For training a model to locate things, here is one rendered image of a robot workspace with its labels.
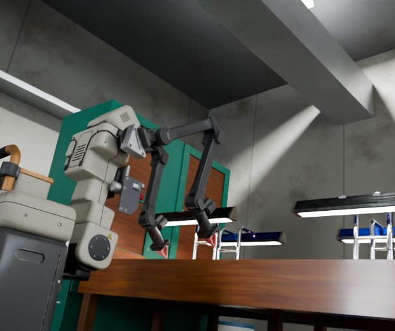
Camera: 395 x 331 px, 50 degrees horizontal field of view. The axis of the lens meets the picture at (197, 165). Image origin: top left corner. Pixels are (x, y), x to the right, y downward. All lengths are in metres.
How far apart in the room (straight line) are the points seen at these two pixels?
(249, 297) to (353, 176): 2.98
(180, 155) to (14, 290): 2.06
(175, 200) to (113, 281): 1.01
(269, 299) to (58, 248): 0.81
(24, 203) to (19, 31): 3.45
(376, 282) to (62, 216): 1.07
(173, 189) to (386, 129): 2.40
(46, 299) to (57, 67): 3.59
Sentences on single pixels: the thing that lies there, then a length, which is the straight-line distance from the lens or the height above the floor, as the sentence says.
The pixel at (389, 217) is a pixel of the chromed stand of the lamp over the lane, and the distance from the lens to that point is 2.13.
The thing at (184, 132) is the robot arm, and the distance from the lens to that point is 1.98.
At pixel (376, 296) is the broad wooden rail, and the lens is 1.58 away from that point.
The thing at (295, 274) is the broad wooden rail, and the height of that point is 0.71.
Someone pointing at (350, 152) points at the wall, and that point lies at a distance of 4.70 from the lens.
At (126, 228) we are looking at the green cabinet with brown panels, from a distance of 2.79.
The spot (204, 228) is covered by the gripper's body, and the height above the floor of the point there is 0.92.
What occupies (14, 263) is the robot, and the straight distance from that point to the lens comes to 1.43.
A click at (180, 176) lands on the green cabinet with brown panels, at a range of 3.20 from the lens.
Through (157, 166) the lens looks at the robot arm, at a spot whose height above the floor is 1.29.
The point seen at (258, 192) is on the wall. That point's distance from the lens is 5.13.
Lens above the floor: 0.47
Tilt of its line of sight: 21 degrees up
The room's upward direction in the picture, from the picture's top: 7 degrees clockwise
